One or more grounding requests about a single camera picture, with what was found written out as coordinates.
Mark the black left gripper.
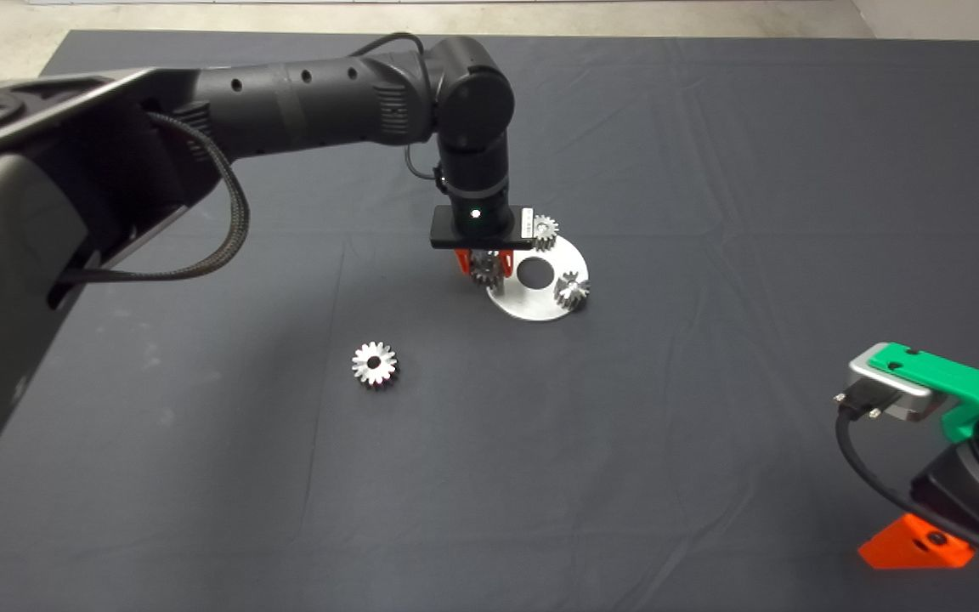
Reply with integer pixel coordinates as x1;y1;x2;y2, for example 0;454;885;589
430;202;535;278

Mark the thin black left camera cable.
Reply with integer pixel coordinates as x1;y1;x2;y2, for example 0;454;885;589
349;32;448;184

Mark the green right camera mount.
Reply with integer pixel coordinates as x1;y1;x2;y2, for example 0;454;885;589
868;343;979;443

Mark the large steel gear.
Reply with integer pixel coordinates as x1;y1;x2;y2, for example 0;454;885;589
351;341;399;390

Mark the silver right camera box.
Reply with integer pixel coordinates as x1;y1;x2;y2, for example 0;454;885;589
848;353;937;422

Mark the black right camera cable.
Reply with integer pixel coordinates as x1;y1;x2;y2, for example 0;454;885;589
834;391;979;567

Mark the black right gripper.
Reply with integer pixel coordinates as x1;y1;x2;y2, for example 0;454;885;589
857;446;979;570

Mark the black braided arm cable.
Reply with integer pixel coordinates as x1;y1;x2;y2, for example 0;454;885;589
56;110;251;283

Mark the round metal plate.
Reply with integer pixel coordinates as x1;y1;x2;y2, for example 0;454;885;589
486;234;590;322

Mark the dark grey table cloth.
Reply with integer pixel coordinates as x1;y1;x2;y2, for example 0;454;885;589
0;30;979;612

